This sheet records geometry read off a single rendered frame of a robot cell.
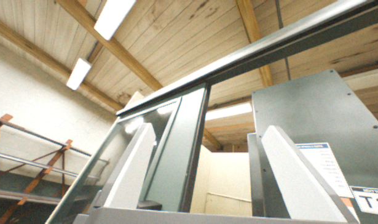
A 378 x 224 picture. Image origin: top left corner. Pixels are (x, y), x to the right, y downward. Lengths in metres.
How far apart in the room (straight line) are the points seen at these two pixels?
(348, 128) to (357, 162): 0.15
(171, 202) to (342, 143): 0.71
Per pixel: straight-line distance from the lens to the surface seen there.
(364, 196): 0.75
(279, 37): 0.47
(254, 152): 1.53
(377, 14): 0.53
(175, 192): 0.33
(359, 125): 0.86
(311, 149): 0.78
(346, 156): 0.79
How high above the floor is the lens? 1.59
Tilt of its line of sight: 35 degrees up
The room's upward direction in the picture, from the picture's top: 16 degrees clockwise
